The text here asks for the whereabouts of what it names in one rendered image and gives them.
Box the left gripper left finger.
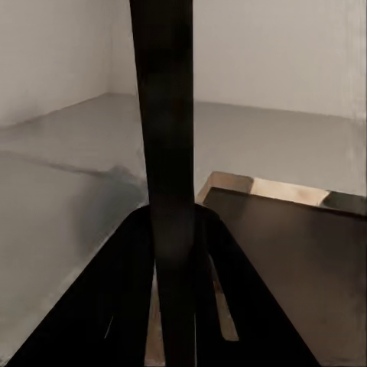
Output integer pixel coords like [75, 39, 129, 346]
[6, 205, 155, 367]

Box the poster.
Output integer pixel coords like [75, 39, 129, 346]
[129, 0, 196, 367]

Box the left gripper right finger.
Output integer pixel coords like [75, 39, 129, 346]
[194, 203, 320, 367]

